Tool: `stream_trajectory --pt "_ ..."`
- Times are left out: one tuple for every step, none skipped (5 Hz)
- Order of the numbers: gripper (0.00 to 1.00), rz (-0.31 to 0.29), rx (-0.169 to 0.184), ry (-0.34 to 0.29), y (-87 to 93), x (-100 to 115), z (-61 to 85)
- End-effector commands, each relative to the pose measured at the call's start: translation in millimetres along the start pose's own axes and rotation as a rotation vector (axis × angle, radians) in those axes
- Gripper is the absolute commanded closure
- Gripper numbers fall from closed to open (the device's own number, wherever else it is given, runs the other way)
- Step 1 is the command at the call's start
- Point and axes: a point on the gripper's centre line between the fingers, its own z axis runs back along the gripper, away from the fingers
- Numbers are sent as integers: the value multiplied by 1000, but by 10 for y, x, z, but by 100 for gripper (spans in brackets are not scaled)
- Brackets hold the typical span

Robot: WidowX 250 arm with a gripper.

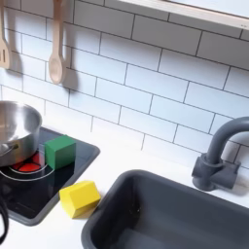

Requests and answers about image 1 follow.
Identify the pale wooden shelf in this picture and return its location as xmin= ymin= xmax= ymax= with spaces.
xmin=118 ymin=0 xmax=249 ymax=31

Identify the wooden spoon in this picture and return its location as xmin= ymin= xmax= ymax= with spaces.
xmin=48 ymin=0 xmax=68 ymax=86

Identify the black stove top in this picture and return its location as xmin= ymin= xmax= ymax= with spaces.
xmin=0 ymin=126 xmax=101 ymax=228

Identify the dark grey tap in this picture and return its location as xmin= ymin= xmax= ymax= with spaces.
xmin=191 ymin=116 xmax=249 ymax=193

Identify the wooden slotted spatula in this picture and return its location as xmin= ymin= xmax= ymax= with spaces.
xmin=0 ymin=0 xmax=11 ymax=70

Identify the green toy block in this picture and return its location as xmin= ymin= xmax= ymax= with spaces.
xmin=44 ymin=134 xmax=78 ymax=171

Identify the yellow toy block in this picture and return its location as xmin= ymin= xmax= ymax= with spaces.
xmin=58 ymin=180 xmax=102 ymax=220

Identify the dark grey sink basin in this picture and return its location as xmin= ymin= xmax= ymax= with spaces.
xmin=80 ymin=168 xmax=249 ymax=249

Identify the steel pot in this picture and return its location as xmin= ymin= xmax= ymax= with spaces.
xmin=0 ymin=99 xmax=44 ymax=168

